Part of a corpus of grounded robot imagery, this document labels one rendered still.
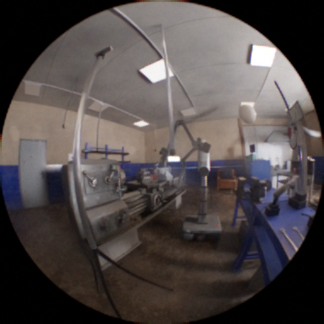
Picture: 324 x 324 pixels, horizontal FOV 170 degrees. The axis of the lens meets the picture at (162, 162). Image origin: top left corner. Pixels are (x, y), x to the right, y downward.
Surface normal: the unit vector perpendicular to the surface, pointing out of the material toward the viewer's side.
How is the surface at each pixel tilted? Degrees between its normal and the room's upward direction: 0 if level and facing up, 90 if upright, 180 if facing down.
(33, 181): 90
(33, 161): 90
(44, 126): 90
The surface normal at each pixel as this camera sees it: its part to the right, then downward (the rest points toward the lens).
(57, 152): 0.87, -0.04
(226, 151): -0.48, 0.00
